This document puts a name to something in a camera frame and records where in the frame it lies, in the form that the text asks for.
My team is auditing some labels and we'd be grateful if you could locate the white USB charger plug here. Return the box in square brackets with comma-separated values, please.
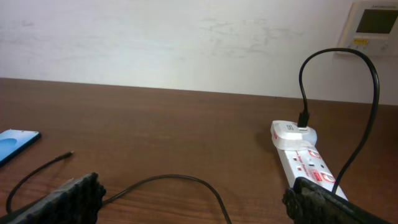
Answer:
[271, 120, 317, 151]

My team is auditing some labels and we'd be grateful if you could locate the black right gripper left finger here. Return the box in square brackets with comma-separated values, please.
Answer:
[1, 172, 106, 224]

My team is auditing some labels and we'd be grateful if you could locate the blue Galaxy smartphone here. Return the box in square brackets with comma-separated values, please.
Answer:
[0, 129, 41, 167]

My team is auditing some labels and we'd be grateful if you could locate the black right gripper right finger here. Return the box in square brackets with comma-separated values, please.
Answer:
[282, 177, 389, 224]

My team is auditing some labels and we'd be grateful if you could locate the wall thermostat control panel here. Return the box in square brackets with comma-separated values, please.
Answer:
[337, 1, 397, 57]

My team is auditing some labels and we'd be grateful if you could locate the white power strip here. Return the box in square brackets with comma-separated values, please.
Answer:
[277, 147, 336, 191]

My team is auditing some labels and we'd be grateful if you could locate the black USB charging cable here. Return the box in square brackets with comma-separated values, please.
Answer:
[5, 47, 381, 224]

